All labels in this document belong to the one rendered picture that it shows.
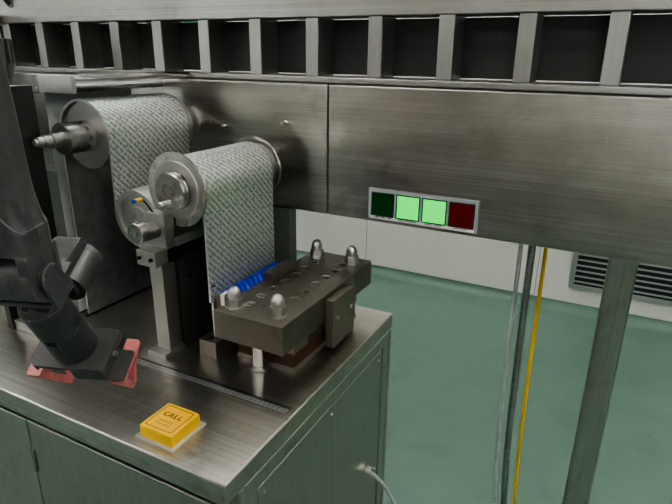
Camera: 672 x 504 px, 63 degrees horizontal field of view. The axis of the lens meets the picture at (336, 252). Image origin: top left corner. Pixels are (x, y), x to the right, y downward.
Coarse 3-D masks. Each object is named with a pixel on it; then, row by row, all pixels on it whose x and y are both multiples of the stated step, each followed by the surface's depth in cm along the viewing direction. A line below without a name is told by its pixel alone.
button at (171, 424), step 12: (168, 408) 95; (180, 408) 96; (156, 420) 92; (168, 420) 92; (180, 420) 92; (192, 420) 93; (144, 432) 91; (156, 432) 90; (168, 432) 89; (180, 432) 90; (168, 444) 89
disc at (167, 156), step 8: (168, 152) 106; (176, 152) 105; (160, 160) 107; (168, 160) 106; (176, 160) 106; (184, 160) 105; (152, 168) 109; (192, 168) 104; (152, 176) 110; (200, 176) 104; (152, 184) 110; (200, 184) 104; (152, 192) 111; (200, 192) 105; (152, 200) 112; (200, 200) 106; (200, 208) 106; (192, 216) 108; (200, 216) 107; (176, 224) 111; (184, 224) 110; (192, 224) 109
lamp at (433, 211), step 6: (426, 204) 119; (432, 204) 119; (438, 204) 118; (444, 204) 117; (426, 210) 120; (432, 210) 119; (438, 210) 118; (444, 210) 118; (426, 216) 120; (432, 216) 119; (438, 216) 119; (444, 216) 118; (432, 222) 120; (438, 222) 119; (444, 222) 119
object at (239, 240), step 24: (216, 216) 110; (240, 216) 117; (264, 216) 125; (216, 240) 111; (240, 240) 119; (264, 240) 127; (216, 264) 113; (240, 264) 120; (264, 264) 129; (216, 288) 114
